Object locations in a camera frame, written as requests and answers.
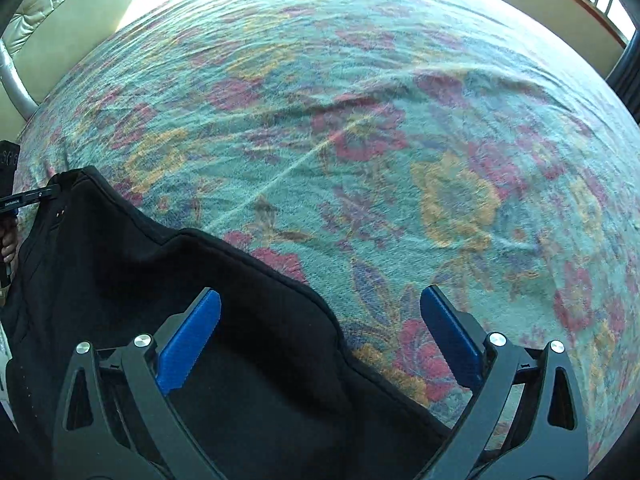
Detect dark blue right curtain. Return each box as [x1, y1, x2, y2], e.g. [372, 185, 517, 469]
[606, 30, 640, 124]

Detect floral bedspread bed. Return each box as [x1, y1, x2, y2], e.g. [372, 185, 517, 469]
[16, 0, 639, 464]

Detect person's left hand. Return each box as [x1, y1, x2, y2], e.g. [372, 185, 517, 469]
[0, 218, 18, 264]

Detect black pants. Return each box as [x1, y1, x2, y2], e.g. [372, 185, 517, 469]
[1, 167, 448, 479]

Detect cream tufted leather headboard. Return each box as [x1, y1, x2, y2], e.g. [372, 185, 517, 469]
[1, 0, 134, 141]

